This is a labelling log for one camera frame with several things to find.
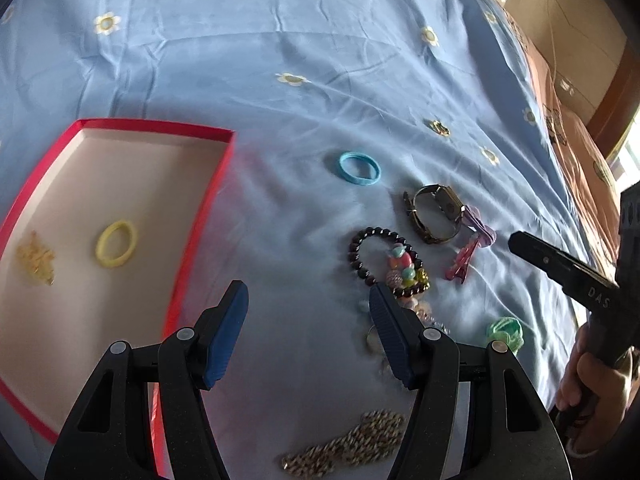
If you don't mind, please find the blue floral bed sheet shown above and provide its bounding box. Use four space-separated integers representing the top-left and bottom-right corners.
1 0 592 479

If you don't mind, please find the green bow hair tie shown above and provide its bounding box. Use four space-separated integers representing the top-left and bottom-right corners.
485 314 526 354

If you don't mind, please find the right hand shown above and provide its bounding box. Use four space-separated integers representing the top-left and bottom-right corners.
555 323 639 458

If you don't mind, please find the gold butterfly hair clip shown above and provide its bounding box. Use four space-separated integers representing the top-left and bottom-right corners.
16 231 55 286

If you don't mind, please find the pink hair clip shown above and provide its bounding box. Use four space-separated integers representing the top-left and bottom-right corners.
445 236 480 283

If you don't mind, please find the pink blanket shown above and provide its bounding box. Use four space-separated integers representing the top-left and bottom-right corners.
506 15 620 278

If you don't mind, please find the purple bow hair tie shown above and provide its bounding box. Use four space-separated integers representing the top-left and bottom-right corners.
459 206 498 252

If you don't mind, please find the black bead bracelet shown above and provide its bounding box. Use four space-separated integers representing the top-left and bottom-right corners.
347 225 432 300

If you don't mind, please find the silver chain necklace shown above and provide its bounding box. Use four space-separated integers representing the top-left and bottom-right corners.
278 408 407 480

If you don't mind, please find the colorful bead bracelet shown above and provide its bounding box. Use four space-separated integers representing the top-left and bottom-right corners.
357 242 452 361

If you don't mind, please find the blue hair tie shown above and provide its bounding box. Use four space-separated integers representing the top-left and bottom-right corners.
337 149 382 190

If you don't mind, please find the red shallow box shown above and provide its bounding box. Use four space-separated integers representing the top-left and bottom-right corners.
0 117 237 478

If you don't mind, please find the yellow hair tie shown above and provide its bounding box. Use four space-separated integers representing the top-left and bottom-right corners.
94 219 139 269

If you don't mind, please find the gold wrist watch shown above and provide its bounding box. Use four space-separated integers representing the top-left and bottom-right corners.
402 184 465 245

